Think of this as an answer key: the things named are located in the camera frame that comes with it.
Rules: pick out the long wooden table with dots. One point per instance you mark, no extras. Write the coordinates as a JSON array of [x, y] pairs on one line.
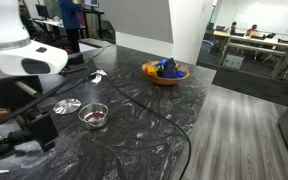
[[257, 45]]

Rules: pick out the seated person red shirt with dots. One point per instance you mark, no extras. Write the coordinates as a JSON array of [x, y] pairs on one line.
[[251, 30]]

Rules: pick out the black table outlet box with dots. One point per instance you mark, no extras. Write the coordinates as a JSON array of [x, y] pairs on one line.
[[75, 59]]

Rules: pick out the wooden bowl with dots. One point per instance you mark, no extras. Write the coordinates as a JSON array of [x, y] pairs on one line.
[[165, 81]]

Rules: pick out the dark navy toy block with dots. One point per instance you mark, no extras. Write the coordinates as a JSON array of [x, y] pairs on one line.
[[171, 65]]

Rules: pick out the white paper tag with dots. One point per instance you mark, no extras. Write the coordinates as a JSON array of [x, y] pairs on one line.
[[98, 76]]

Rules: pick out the white office desk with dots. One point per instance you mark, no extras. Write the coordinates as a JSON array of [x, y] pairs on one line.
[[50, 22]]

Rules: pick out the blue waste bin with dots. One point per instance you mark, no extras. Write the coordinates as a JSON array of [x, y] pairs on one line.
[[207, 45]]

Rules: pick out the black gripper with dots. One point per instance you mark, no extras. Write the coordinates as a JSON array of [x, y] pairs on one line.
[[0, 95]]

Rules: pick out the clear storage box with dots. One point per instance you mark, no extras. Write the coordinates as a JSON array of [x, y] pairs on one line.
[[233, 61]]

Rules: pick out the yellow toy block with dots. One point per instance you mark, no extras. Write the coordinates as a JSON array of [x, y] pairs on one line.
[[151, 70]]

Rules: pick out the white wall board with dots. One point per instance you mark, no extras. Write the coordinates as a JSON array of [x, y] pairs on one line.
[[267, 13]]

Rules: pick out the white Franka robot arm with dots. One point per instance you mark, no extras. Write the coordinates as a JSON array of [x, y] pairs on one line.
[[4, 26]]

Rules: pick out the person in blue shirt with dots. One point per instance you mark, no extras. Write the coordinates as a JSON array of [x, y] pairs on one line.
[[71, 20]]

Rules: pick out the small steel pot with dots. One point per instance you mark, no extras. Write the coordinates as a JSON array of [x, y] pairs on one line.
[[93, 116]]

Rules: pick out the blue toy block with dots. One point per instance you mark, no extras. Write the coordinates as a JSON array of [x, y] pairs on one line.
[[162, 62], [180, 74]]

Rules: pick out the seated person dark clothes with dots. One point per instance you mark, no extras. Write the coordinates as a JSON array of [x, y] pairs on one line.
[[233, 27]]

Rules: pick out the bright computer monitor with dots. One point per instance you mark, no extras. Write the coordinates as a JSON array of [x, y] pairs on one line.
[[90, 2]]

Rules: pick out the round silver lid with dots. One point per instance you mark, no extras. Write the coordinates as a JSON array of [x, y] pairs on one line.
[[67, 106]]

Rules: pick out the dark floor rug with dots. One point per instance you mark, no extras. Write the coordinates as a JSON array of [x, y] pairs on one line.
[[250, 85]]

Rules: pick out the black computer monitor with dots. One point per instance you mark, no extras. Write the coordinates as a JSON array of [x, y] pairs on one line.
[[42, 10]]

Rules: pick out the black standing desk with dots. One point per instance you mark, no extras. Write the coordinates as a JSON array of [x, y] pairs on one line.
[[95, 20]]

